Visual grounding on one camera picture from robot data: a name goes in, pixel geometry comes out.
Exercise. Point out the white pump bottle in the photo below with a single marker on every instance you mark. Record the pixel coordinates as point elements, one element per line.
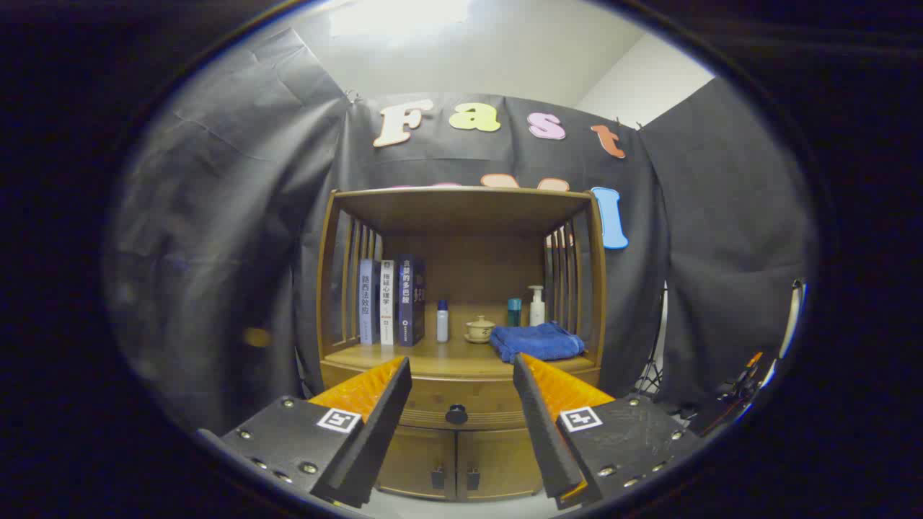
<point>537,310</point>

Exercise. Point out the cream lidded teacup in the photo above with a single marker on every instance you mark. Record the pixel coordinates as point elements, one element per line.
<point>479,329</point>

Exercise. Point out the dark blue book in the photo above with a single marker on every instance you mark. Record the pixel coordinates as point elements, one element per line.
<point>409,303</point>

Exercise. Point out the wooden drawer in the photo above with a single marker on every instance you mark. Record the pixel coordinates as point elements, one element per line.
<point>440,396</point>

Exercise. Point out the wooden cabinet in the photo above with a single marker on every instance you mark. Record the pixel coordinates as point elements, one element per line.
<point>469,216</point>

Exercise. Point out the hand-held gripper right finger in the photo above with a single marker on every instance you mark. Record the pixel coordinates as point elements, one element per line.
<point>544,432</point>

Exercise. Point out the blue folded towel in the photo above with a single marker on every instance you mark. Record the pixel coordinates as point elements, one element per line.
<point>537,341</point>

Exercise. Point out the black tripod stand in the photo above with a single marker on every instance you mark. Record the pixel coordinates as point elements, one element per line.
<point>651,367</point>

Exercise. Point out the wooden countertop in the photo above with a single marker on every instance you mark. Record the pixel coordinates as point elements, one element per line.
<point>447,357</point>

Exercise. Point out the white book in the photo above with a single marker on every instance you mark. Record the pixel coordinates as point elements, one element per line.
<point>387,303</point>

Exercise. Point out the pale blue book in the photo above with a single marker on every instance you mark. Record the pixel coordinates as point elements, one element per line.
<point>367,303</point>

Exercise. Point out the black device with orange part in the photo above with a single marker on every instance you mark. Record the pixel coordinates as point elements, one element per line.
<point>743,382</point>

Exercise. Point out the wooden cabinet door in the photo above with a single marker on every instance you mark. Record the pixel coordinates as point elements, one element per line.
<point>418,461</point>
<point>497,461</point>

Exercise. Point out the white bottle blue cap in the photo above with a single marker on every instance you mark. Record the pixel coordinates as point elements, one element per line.
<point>442,324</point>

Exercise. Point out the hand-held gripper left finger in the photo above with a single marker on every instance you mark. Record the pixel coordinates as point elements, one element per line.
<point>382,425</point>

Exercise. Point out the black drawer knob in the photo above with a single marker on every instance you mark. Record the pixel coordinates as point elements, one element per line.
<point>456,414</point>

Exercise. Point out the teal bottle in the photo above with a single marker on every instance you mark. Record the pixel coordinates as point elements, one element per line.
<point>513,312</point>

